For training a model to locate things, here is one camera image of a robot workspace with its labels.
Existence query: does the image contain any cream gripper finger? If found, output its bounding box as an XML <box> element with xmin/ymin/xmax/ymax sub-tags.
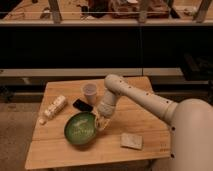
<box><xmin>95</xmin><ymin>113</ymin><xmax>109</xmax><ymax>131</ymax></box>

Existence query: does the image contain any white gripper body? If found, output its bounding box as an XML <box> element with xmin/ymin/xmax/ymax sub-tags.
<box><xmin>97</xmin><ymin>90</ymin><xmax>120</xmax><ymax>118</ymax></box>

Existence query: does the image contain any green ceramic bowl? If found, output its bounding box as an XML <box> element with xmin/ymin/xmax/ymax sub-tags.
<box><xmin>64</xmin><ymin>111</ymin><xmax>97</xmax><ymax>145</ymax></box>

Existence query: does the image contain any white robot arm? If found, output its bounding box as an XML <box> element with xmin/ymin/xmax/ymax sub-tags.
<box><xmin>97</xmin><ymin>74</ymin><xmax>213</xmax><ymax>171</ymax></box>

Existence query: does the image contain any black phone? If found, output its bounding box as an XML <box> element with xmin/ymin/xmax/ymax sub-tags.
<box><xmin>73</xmin><ymin>99</ymin><xmax>93</xmax><ymax>112</ymax></box>

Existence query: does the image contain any grey sponge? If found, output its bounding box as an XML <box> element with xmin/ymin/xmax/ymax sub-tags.
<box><xmin>121</xmin><ymin>133</ymin><xmax>143</xmax><ymax>150</ymax></box>

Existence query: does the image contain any wooden table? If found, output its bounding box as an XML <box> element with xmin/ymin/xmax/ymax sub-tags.
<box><xmin>25</xmin><ymin>80</ymin><xmax>170</xmax><ymax>170</ymax></box>

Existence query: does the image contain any white plastic bottle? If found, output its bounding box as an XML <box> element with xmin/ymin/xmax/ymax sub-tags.
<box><xmin>39</xmin><ymin>95</ymin><xmax>67</xmax><ymax>125</ymax></box>

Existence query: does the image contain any metal shelf rack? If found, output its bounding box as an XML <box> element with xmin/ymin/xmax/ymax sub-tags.
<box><xmin>0</xmin><ymin>0</ymin><xmax>213</xmax><ymax>83</ymax></box>

